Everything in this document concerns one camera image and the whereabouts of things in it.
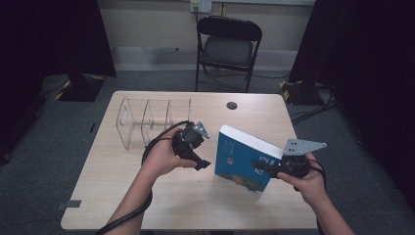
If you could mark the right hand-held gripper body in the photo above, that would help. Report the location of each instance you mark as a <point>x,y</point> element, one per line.
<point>295,163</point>

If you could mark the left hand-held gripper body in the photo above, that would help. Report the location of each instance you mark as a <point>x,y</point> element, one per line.
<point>187,142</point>

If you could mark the blue paperback book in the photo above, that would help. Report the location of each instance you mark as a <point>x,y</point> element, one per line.
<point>241,160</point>

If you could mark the clear acrylic book rack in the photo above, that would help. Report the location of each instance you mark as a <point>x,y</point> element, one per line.
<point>143,120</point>

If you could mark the person's right hand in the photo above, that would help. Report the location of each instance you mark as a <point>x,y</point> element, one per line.
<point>311,187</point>

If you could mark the person's left hand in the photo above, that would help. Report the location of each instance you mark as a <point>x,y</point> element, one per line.
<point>160,156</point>

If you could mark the black stand base yellow tape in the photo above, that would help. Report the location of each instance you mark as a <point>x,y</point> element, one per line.
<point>78,88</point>
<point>298,93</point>

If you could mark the black folding chair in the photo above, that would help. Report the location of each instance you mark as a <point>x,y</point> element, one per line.
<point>226,49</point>

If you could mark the black curtain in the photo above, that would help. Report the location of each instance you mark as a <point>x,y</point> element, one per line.
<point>49,39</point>
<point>372,65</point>

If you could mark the grey floor tape strip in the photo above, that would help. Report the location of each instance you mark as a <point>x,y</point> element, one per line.
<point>69,204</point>

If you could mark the white wall outlet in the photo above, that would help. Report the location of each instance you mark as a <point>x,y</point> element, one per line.
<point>201,5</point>

